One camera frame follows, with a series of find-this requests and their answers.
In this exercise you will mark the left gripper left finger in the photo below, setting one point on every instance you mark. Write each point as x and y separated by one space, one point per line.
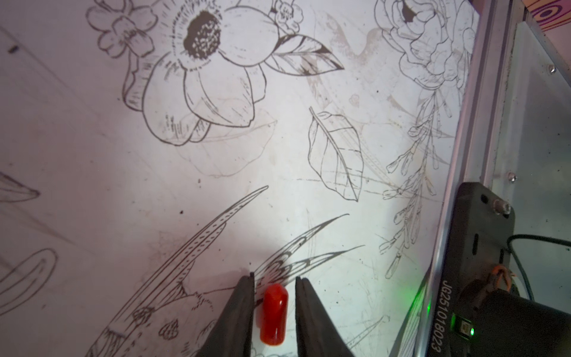
232 333

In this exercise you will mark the red screw sleeve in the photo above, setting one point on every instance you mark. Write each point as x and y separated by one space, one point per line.
274 315

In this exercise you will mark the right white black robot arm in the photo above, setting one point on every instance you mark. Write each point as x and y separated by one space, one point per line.
477 311

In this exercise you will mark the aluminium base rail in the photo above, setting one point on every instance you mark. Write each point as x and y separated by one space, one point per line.
511 159

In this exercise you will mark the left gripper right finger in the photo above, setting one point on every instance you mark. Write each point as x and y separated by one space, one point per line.
315 332

